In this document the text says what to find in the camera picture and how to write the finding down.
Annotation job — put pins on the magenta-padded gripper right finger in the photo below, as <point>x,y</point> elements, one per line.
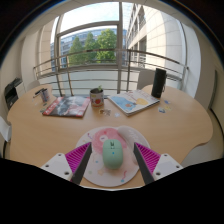
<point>166,165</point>

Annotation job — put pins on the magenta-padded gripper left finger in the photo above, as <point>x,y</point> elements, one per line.
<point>56,165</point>

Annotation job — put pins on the mint green computer mouse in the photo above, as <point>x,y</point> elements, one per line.
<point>112,154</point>

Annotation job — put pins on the round pink white mouse pad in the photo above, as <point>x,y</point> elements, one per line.
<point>100,140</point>

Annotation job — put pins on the blue white sticker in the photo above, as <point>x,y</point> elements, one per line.
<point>161,110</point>

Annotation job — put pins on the red cover magazine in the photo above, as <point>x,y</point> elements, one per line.
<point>66,106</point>

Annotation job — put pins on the small blue sticker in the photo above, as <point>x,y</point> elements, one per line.
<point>166,101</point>

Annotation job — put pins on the pen holder cup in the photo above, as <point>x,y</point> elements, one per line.
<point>45,96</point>

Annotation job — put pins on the light blue cover magazine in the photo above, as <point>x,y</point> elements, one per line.
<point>133,102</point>

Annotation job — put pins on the small brown sticker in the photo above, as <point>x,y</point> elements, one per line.
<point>105,112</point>

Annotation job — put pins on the white red plant pot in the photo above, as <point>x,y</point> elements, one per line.
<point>97,98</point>

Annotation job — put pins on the black cylindrical bottle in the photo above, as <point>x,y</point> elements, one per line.
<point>158,83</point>

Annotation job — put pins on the black printer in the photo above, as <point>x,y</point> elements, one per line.
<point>12,91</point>

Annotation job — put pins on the metal balcony railing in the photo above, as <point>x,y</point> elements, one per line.
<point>100,66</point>

